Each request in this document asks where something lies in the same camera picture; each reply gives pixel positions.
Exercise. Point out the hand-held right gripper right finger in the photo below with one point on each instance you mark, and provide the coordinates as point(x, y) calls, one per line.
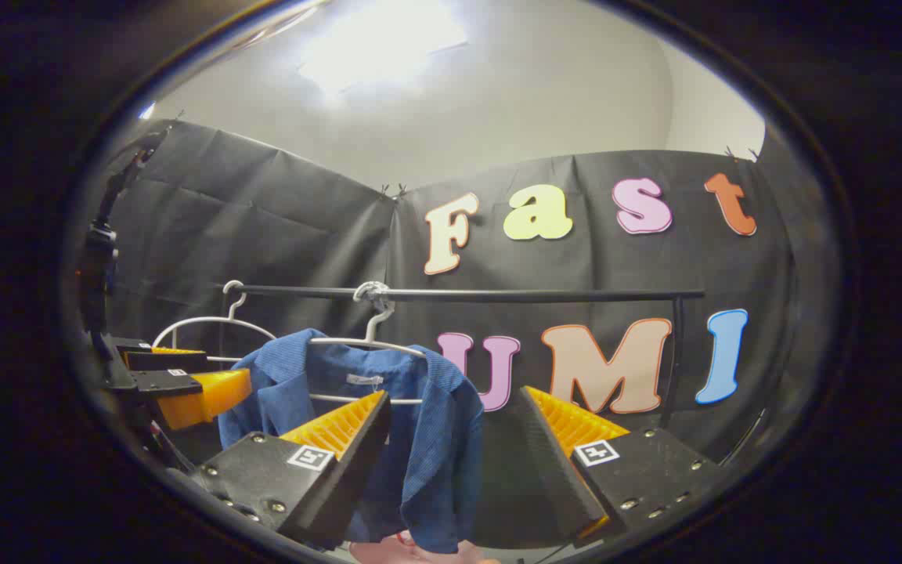
point(557, 462)

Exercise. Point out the black clothes rail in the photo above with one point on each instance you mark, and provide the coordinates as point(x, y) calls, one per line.
point(537, 295)

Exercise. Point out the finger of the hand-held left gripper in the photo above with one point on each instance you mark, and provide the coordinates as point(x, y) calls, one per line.
point(165, 362)
point(208, 395)

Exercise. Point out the pink laundry hamper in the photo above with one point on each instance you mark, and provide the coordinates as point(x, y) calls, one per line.
point(388, 552)

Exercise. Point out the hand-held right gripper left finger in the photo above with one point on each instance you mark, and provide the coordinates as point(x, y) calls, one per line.
point(341, 486)

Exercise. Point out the white clothes hanger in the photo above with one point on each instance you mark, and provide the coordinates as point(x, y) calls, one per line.
point(373, 292)
point(212, 318)

